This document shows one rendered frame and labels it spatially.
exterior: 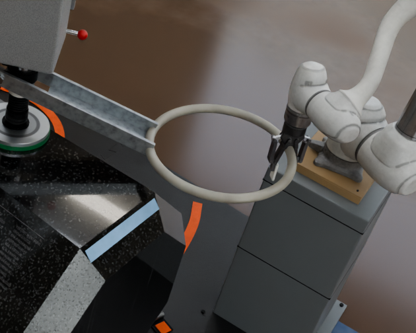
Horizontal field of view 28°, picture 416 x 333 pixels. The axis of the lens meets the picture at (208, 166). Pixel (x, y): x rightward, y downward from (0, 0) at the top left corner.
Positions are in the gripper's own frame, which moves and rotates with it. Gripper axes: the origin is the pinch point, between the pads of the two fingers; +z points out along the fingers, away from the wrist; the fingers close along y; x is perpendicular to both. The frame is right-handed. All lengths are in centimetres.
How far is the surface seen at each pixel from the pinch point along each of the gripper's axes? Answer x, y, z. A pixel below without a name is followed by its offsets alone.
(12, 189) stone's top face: 12, 88, -2
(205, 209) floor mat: -76, -9, 86
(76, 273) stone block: 38, 72, 5
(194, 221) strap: -68, -1, 85
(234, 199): 24.9, 25.4, -9.6
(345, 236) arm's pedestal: 10.1, -26.5, 21.2
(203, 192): 21.9, 34.3, -9.7
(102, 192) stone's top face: 12, 62, -1
